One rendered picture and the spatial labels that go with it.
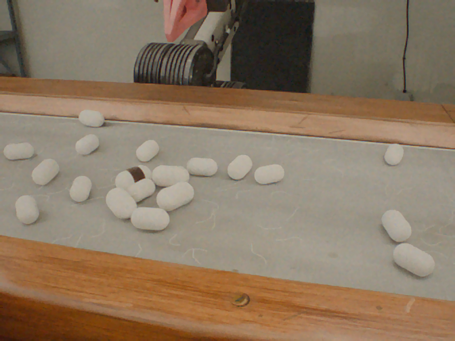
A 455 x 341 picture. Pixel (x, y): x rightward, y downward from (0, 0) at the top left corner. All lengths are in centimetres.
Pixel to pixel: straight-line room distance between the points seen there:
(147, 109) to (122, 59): 214
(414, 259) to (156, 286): 18
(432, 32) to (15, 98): 217
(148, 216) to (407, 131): 35
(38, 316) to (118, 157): 25
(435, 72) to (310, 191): 219
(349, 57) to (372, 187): 207
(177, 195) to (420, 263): 20
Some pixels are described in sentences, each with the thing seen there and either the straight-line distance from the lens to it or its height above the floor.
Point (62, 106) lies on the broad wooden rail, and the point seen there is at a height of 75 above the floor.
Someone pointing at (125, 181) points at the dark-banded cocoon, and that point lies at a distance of 42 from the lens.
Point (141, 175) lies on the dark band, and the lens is 42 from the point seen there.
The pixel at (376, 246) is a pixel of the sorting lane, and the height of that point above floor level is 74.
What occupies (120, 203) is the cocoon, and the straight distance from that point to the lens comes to 38.
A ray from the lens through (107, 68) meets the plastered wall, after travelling 280.
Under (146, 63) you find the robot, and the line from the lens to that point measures 84.
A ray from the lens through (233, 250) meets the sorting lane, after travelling 34.
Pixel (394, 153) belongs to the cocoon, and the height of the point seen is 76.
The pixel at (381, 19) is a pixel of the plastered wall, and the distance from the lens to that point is 248.
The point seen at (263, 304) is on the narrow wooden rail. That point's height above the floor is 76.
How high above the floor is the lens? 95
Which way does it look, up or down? 27 degrees down
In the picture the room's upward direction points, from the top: straight up
